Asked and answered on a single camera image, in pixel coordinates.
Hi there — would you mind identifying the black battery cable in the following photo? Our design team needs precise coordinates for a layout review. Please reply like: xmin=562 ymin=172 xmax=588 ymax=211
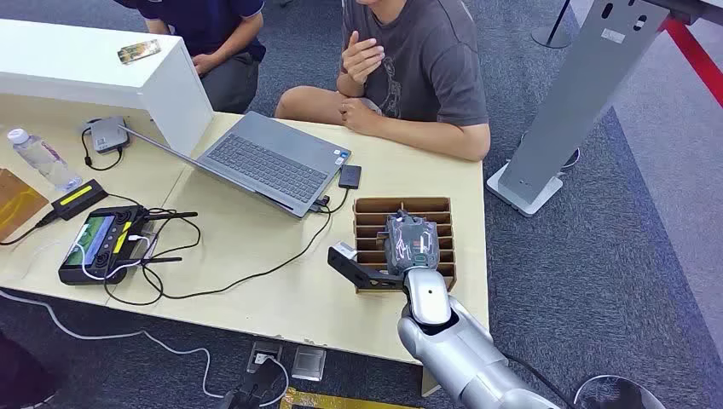
xmin=0 ymin=210 xmax=60 ymax=248

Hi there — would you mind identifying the person in grey shirt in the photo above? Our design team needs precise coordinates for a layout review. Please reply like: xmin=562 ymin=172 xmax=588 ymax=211
xmin=274 ymin=0 xmax=492 ymax=163

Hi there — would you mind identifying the yellow floor tape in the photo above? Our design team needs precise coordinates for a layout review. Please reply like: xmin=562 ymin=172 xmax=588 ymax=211
xmin=279 ymin=387 xmax=422 ymax=409

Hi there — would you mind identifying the floor power socket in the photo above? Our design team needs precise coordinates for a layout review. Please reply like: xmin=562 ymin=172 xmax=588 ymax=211
xmin=246 ymin=339 xmax=284 ymax=376

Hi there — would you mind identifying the brown cardboard piece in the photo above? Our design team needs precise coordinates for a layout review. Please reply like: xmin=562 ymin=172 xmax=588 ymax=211
xmin=0 ymin=167 xmax=51 ymax=243

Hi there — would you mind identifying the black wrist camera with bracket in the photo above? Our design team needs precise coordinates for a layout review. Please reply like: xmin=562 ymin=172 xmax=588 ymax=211
xmin=327 ymin=241 xmax=407 ymax=293

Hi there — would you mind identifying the grey slanted kiosk stand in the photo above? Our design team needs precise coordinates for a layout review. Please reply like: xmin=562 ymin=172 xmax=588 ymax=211
xmin=486 ymin=0 xmax=703 ymax=219

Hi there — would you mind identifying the brown cardboard slotted card holder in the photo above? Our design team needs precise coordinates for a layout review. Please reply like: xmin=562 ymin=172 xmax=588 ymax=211
xmin=352 ymin=195 xmax=458 ymax=295

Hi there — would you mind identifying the clear plastic water bottle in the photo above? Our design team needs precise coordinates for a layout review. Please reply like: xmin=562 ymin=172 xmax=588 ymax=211
xmin=6 ymin=127 xmax=84 ymax=193

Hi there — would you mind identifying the long black cable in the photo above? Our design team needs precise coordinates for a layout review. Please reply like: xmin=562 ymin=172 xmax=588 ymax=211
xmin=103 ymin=207 xmax=335 ymax=308

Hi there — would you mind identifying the person's left hand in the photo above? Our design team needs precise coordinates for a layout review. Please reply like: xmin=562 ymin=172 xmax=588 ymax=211
xmin=338 ymin=96 xmax=379 ymax=136

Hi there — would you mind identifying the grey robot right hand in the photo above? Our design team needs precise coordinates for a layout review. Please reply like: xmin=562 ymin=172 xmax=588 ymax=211
xmin=385 ymin=209 xmax=441 ymax=279

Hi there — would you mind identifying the white controller cable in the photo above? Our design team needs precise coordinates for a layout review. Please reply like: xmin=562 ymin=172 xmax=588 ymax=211
xmin=74 ymin=224 xmax=154 ymax=282

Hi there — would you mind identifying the white box shelf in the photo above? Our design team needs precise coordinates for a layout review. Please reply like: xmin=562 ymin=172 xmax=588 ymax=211
xmin=0 ymin=18 xmax=215 ymax=158

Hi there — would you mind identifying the black floor plug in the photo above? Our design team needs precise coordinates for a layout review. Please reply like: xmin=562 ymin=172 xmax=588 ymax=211
xmin=216 ymin=360 xmax=284 ymax=409

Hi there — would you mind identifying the red barrier belt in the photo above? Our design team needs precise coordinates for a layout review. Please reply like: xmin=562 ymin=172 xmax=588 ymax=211
xmin=659 ymin=15 xmax=723 ymax=109

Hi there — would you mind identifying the white floor cable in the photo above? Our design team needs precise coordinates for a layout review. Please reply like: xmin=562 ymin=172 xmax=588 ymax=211
xmin=0 ymin=288 xmax=290 ymax=409

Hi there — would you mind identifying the person in dark blue shirt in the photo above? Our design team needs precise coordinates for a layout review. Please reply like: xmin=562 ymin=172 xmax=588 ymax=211
xmin=112 ymin=0 xmax=268 ymax=115

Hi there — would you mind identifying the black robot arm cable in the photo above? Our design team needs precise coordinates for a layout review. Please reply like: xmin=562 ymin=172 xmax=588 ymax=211
xmin=501 ymin=352 xmax=578 ymax=409

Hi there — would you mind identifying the grey open laptop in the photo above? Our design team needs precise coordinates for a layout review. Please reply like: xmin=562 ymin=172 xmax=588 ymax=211
xmin=118 ymin=110 xmax=353 ymax=220

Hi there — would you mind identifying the round grey base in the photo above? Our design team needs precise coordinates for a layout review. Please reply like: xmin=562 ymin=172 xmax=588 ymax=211
xmin=572 ymin=374 xmax=668 ymax=409

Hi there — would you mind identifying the wooden table leg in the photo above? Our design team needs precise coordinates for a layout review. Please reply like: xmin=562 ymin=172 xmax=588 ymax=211
xmin=419 ymin=366 xmax=442 ymax=399

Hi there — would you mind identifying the black remote controller with screen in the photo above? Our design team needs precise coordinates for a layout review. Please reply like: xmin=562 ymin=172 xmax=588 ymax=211
xmin=57 ymin=204 xmax=200 ymax=287

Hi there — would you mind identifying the person's right hand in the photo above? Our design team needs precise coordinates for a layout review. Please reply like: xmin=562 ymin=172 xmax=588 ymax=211
xmin=341 ymin=30 xmax=387 ymax=86

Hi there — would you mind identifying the grey power adapter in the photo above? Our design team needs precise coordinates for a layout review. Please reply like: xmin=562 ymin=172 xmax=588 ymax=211
xmin=88 ymin=116 xmax=131 ymax=155

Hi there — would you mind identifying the round stanchion base with pole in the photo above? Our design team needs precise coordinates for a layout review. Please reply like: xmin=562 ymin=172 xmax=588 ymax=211
xmin=529 ymin=0 xmax=575 ymax=50

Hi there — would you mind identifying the black adapter cable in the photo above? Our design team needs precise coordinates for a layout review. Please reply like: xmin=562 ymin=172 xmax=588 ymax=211
xmin=80 ymin=124 xmax=124 ymax=173

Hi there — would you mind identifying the short black drive cable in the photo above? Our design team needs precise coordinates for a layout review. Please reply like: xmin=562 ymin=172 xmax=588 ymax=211
xmin=314 ymin=187 xmax=351 ymax=215

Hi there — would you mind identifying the black battery with yellow label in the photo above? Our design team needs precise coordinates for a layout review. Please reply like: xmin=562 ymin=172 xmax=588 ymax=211
xmin=49 ymin=178 xmax=109 ymax=222

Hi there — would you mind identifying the metal floor plate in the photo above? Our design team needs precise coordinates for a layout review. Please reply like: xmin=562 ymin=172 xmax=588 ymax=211
xmin=291 ymin=345 xmax=327 ymax=383

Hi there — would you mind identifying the small black external drive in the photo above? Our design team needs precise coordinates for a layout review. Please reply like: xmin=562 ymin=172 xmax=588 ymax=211
xmin=338 ymin=164 xmax=363 ymax=191

